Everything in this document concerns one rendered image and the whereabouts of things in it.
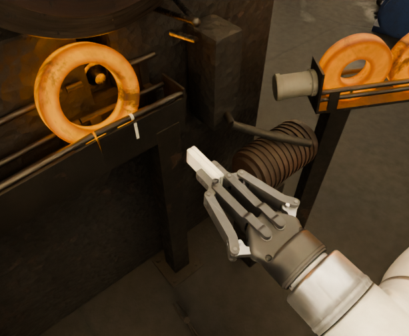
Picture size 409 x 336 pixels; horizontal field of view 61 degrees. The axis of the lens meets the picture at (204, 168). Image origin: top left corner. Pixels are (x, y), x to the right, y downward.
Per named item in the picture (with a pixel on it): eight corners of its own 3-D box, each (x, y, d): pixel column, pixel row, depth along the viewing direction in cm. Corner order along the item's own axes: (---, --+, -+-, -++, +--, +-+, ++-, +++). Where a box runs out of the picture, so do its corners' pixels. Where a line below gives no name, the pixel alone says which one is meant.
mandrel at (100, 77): (56, 57, 78) (50, 38, 75) (75, 50, 80) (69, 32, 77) (93, 93, 69) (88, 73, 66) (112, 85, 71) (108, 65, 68)
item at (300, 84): (271, 91, 83) (272, 69, 79) (309, 85, 83) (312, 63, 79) (276, 106, 79) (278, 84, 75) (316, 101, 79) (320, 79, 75)
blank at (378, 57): (320, 37, 72) (326, 45, 70) (396, 27, 72) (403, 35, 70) (311, 97, 84) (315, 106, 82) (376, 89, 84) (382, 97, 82)
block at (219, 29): (186, 112, 90) (181, 20, 72) (210, 99, 93) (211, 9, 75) (213, 134, 84) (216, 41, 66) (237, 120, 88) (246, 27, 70)
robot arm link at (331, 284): (353, 297, 46) (318, 263, 49) (385, 270, 39) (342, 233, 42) (308, 343, 43) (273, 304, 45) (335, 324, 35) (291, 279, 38)
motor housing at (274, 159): (221, 250, 126) (228, 143, 86) (264, 217, 135) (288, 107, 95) (246, 277, 119) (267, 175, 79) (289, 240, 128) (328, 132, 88)
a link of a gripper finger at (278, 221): (280, 229, 45) (287, 223, 45) (224, 171, 50) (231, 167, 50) (273, 242, 48) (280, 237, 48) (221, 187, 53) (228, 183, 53)
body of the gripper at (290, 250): (278, 303, 45) (229, 249, 49) (320, 263, 48) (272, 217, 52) (293, 281, 39) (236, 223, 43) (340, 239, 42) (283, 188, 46)
